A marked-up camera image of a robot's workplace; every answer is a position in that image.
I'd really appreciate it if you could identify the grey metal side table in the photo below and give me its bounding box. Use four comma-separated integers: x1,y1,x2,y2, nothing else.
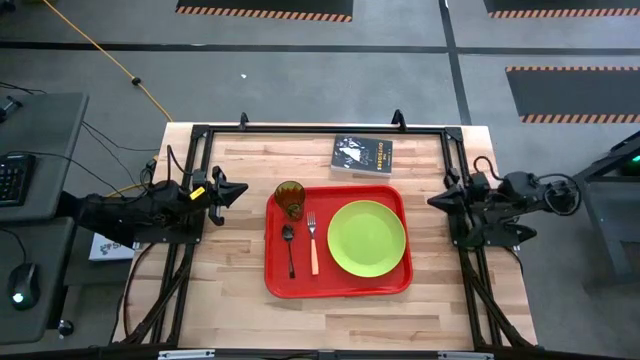
550,130,640,281

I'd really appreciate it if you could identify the black keyboard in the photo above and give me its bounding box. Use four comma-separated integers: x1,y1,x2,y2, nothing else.
0,153,37,208

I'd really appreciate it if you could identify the black computer mouse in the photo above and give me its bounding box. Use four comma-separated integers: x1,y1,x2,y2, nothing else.
6,261,42,312

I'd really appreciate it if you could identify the black paperback book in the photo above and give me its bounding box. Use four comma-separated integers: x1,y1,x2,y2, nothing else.
330,135,394,178

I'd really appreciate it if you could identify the grey desk top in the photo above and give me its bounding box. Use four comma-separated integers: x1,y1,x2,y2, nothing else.
0,92,90,224
0,215,77,346

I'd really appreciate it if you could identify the black desk clamp handle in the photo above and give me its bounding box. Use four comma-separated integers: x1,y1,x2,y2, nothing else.
0,95,24,124

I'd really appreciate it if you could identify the white printed box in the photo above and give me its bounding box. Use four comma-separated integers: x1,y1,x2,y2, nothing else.
88,232,137,262

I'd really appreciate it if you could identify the black cable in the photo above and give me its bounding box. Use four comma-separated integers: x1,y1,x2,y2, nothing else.
79,119,161,154

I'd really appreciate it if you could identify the fork with orange handle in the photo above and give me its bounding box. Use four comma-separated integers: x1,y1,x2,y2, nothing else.
306,210,320,277

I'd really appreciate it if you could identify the red plastic tray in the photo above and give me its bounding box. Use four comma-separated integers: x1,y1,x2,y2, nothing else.
263,184,414,299

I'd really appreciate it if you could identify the black hazard-striped floor mat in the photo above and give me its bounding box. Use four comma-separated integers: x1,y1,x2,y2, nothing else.
175,0,354,23
483,0,640,19
505,66,640,124

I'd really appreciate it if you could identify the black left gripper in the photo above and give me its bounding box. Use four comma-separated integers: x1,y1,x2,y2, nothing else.
191,165,250,228

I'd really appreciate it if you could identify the lime green plate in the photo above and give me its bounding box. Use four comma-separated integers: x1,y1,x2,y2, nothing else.
327,199,407,279

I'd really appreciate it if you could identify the yellow floor cable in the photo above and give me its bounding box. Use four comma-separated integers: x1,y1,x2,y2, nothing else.
42,0,174,123

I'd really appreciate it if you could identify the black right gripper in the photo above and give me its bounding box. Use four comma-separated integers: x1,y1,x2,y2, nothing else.
427,168,494,249

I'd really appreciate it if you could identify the black metal table frame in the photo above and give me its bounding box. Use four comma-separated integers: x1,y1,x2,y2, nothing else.
119,122,539,351

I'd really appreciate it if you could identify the silver metal bracket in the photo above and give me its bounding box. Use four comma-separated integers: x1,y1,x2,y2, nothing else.
438,351,494,360
158,349,217,360

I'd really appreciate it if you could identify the green translucent cup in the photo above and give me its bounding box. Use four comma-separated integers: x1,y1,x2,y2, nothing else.
273,180,307,222

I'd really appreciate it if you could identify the dark metal spoon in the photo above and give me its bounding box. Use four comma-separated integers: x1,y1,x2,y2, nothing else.
281,224,297,280

